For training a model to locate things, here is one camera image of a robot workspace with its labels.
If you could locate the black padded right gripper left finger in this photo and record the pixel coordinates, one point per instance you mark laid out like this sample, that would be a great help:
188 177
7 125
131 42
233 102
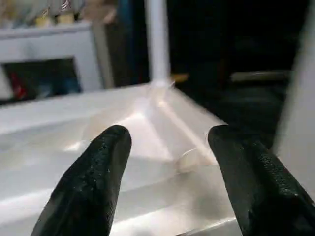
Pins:
88 187

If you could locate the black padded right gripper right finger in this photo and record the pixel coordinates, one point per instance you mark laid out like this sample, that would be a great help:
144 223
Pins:
261 187

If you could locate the white plastic table top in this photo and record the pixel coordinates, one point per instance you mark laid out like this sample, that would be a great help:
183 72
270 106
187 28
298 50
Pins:
98 137

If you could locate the white plastic table leg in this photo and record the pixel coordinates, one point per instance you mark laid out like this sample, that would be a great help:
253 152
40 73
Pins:
300 113
157 39

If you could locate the white cabinet with glass doors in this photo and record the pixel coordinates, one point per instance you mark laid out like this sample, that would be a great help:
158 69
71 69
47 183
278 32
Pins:
49 49

